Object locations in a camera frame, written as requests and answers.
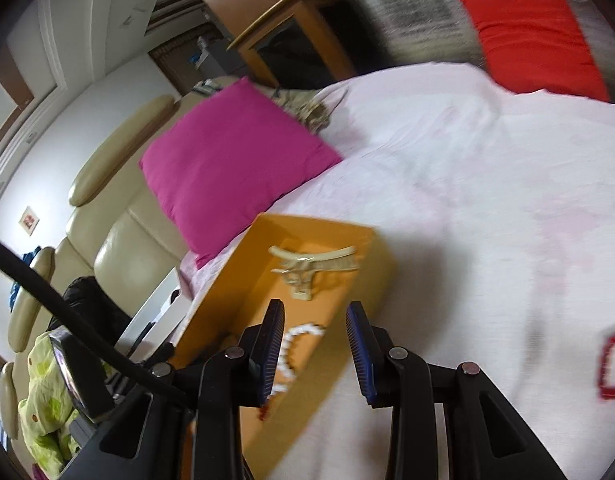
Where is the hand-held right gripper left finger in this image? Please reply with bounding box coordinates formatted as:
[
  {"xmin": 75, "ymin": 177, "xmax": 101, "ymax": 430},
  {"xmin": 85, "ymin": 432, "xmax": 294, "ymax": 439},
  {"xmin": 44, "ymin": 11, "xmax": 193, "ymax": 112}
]
[{"xmin": 62, "ymin": 299, "xmax": 287, "ymax": 480}]

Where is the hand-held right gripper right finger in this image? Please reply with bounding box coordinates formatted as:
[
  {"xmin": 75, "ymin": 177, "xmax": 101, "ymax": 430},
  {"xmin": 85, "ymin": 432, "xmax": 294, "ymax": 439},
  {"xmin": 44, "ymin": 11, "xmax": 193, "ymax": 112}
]
[{"xmin": 346, "ymin": 301, "xmax": 568, "ymax": 480}]

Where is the white bead bracelet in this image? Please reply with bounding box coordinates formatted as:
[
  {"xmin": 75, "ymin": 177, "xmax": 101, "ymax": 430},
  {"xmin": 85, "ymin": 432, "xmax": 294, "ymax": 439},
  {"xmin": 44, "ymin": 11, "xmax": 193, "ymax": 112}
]
[{"xmin": 270, "ymin": 324, "xmax": 328, "ymax": 401}]

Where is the beige hair claw clip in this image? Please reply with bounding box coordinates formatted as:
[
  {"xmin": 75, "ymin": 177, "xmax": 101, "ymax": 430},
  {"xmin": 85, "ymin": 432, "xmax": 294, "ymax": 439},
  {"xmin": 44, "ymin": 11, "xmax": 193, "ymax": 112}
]
[{"xmin": 268, "ymin": 244, "xmax": 359, "ymax": 303}]

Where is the orange cardboard box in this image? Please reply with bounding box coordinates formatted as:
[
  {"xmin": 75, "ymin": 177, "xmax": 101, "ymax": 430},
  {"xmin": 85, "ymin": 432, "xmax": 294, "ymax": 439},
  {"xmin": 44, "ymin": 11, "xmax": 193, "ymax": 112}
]
[{"xmin": 170, "ymin": 212, "xmax": 395, "ymax": 480}]

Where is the yellow green patterned cloth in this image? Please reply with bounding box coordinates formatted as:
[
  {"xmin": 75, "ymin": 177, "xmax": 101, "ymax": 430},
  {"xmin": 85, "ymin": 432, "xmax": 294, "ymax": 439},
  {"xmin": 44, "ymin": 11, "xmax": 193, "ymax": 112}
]
[{"xmin": 18, "ymin": 332, "xmax": 113, "ymax": 476}]

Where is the black bag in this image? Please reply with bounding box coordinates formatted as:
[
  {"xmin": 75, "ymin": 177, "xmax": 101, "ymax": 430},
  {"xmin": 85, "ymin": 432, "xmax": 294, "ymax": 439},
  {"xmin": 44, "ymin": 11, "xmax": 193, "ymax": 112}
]
[{"xmin": 48, "ymin": 275, "xmax": 133, "ymax": 356}]

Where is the white box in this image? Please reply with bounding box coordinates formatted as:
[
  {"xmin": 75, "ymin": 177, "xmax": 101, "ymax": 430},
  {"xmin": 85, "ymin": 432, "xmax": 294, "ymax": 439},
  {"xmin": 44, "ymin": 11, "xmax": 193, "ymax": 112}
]
[{"xmin": 112, "ymin": 266, "xmax": 191, "ymax": 356}]

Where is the dark blue cloth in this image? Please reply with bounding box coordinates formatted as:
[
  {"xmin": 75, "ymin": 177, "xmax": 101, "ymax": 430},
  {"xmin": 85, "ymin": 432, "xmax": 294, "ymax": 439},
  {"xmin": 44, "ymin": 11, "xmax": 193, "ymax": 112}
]
[{"xmin": 10, "ymin": 245, "xmax": 43, "ymax": 311}]

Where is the beige leather sofa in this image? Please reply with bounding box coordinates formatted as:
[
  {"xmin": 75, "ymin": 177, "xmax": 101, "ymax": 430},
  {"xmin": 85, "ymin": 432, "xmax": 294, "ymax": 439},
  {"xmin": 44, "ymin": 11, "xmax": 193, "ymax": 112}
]
[{"xmin": 0, "ymin": 75, "xmax": 238, "ymax": 461}]

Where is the white towel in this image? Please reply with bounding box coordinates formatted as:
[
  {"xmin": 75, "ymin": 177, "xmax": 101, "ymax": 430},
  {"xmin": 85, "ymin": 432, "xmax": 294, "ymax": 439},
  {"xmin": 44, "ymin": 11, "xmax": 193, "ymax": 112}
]
[{"xmin": 180, "ymin": 62, "xmax": 615, "ymax": 480}]

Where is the pink cushion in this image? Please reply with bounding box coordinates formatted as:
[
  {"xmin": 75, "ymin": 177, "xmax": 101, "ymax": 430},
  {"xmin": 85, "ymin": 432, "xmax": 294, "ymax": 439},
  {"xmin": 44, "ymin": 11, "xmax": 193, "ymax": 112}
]
[{"xmin": 138, "ymin": 76, "xmax": 344, "ymax": 271}]

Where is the camouflage cloth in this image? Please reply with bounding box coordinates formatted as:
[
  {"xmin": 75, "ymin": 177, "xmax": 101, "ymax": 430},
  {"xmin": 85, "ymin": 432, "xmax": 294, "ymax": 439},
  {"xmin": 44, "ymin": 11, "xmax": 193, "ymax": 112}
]
[{"xmin": 272, "ymin": 87, "xmax": 338, "ymax": 133}]

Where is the silver foil insulation mat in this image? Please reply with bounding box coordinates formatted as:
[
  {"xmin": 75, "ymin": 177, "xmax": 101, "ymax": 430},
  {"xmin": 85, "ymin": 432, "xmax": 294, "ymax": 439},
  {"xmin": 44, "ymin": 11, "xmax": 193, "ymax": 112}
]
[{"xmin": 317, "ymin": 0, "xmax": 608, "ymax": 68}]

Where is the red cushion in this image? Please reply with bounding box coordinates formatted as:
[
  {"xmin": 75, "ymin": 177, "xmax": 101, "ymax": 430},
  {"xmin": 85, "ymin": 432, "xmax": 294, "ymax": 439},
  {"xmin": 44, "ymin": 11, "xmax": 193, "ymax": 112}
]
[{"xmin": 459, "ymin": 0, "xmax": 612, "ymax": 103}]

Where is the black cable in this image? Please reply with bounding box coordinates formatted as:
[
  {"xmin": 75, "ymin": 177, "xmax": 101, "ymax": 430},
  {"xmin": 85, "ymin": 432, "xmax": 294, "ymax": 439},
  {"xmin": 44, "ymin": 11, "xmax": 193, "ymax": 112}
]
[{"xmin": 0, "ymin": 234, "xmax": 191, "ymax": 403}]

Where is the small framed wall picture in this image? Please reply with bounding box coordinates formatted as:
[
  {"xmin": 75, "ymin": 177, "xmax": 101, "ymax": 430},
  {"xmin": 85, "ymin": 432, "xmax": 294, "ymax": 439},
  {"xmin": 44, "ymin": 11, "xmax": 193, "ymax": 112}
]
[{"xmin": 18, "ymin": 206, "xmax": 41, "ymax": 236}]

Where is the red bead bracelet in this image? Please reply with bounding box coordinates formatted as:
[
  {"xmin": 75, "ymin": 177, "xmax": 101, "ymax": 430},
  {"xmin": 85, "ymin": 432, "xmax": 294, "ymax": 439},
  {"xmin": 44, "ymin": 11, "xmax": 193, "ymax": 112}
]
[{"xmin": 595, "ymin": 327, "xmax": 615, "ymax": 401}]

